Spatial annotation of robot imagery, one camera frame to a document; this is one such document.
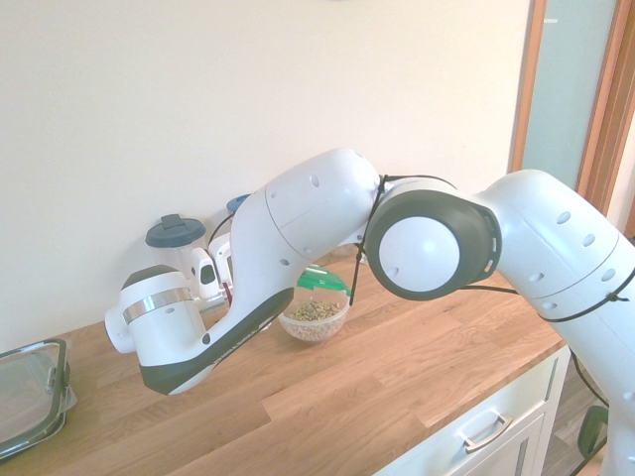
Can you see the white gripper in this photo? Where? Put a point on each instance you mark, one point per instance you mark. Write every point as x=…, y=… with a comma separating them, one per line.
x=221, y=263

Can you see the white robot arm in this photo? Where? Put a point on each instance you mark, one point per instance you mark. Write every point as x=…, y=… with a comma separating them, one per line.
x=307, y=218

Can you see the clear pitcher dark grey lid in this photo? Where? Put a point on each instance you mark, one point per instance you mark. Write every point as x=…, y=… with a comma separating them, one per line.
x=173, y=235

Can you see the frosted pitcher blue lid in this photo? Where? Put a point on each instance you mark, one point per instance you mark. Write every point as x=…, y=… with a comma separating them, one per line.
x=238, y=203

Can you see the clear plastic food bowl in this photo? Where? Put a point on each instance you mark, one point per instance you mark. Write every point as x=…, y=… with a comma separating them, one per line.
x=312, y=331

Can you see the rectangular glass container grey lid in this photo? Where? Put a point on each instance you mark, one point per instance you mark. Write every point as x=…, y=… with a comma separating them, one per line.
x=27, y=392

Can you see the cereal rings heap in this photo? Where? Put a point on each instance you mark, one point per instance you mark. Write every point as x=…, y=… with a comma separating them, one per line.
x=313, y=310

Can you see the white kitchen cabinet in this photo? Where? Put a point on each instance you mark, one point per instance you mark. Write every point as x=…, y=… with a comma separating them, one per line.
x=511, y=401

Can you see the frosted glass door panel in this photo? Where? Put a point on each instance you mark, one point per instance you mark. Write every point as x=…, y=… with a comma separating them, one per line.
x=560, y=99

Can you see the wooden door frame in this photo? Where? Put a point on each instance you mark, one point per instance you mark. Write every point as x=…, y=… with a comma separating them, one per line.
x=607, y=124

